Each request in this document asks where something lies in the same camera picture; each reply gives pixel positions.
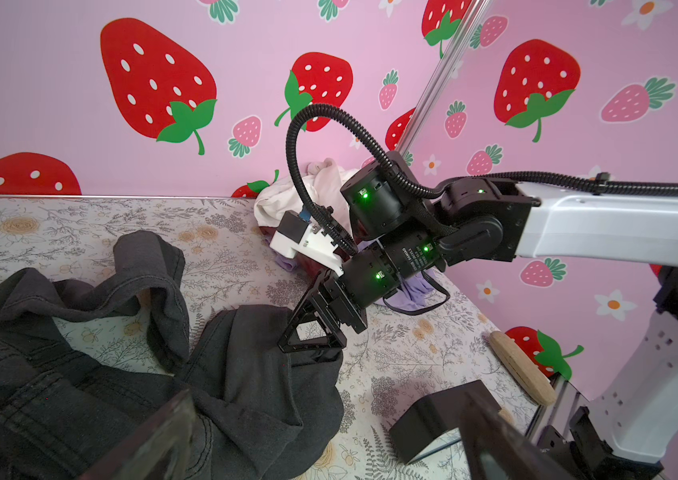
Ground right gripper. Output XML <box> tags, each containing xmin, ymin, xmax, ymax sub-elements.
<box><xmin>277</xmin><ymin>269</ymin><xmax>368</xmax><ymax>364</ymax></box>

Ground aluminium front rail frame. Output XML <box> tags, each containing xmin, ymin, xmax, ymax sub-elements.
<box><xmin>525</xmin><ymin>374</ymin><xmax>578</xmax><ymax>445</ymax></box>

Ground maroon cloth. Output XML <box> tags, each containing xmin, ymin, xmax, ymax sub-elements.
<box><xmin>259</xmin><ymin>226</ymin><xmax>277</xmax><ymax>243</ymax></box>

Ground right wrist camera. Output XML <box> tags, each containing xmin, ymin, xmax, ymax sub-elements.
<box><xmin>270</xmin><ymin>210</ymin><xmax>344</xmax><ymax>277</ymax></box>

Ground right corner aluminium post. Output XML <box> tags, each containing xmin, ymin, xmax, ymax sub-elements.
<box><xmin>396</xmin><ymin>0</ymin><xmax>493</xmax><ymax>153</ymax></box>

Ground white cloth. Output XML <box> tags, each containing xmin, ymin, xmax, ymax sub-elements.
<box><xmin>254</xmin><ymin>159</ymin><xmax>358</xmax><ymax>231</ymax></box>

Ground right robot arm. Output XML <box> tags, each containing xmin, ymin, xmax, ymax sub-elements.
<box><xmin>271</xmin><ymin>104</ymin><xmax>678</xmax><ymax>479</ymax></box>

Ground black rectangular box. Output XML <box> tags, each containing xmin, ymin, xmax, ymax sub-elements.
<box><xmin>389</xmin><ymin>380</ymin><xmax>501</xmax><ymax>465</ymax></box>

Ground wooden oval brush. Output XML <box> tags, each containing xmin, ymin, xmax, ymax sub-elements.
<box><xmin>488</xmin><ymin>331</ymin><xmax>557</xmax><ymax>407</ymax></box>

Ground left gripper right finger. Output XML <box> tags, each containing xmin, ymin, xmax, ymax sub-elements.
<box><xmin>459</xmin><ymin>393</ymin><xmax>574</xmax><ymax>480</ymax></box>

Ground dark grey cloth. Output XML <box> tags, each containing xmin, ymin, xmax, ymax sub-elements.
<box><xmin>0</xmin><ymin>231</ymin><xmax>344</xmax><ymax>479</ymax></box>

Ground lavender cloth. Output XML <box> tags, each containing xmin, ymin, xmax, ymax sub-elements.
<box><xmin>268</xmin><ymin>239</ymin><xmax>435</xmax><ymax>312</ymax></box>

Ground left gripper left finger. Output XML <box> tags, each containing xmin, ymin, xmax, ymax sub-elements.
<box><xmin>79</xmin><ymin>390</ymin><xmax>196</xmax><ymax>480</ymax></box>

